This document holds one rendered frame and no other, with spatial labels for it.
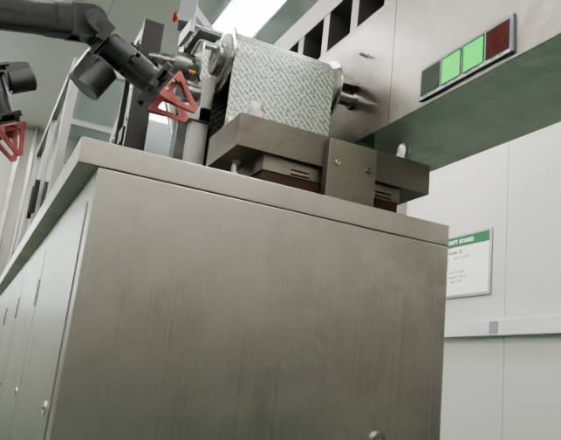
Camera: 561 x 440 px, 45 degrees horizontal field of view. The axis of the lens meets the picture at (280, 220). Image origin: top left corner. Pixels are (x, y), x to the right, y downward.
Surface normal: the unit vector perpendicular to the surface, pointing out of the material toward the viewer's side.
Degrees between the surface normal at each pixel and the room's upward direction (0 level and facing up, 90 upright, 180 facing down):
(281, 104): 90
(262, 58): 90
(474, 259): 90
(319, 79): 90
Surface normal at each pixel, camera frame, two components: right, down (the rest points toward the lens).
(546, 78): -0.11, 0.96
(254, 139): 0.43, -0.18
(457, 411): -0.90, -0.20
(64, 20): 0.52, 0.07
